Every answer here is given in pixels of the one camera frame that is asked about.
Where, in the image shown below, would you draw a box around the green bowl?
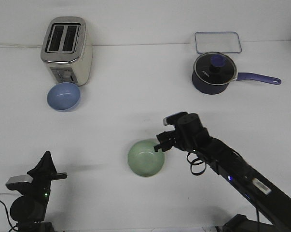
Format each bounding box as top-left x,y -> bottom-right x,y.
127,139 -> 165,177

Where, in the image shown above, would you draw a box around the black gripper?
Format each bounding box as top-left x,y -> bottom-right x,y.
27,151 -> 67,198
154,129 -> 186,152

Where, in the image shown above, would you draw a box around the dark blue saucepan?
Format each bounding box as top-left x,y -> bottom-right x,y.
192,72 -> 282,95

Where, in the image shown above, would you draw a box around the blue bowl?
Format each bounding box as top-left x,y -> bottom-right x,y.
46,82 -> 81,112

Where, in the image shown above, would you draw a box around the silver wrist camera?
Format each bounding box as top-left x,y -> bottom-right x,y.
5,174 -> 33,190
163,112 -> 188,126

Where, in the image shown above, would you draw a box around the glass pot lid blue knob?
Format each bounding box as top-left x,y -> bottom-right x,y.
193,52 -> 237,86

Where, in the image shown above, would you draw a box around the clear container lid blue rim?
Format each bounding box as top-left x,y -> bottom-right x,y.
194,31 -> 242,54

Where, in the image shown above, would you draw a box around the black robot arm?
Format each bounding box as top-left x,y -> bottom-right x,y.
6,151 -> 67,232
154,112 -> 291,232

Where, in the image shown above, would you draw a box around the silver two-slot toaster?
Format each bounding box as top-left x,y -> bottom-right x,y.
41,16 -> 93,86

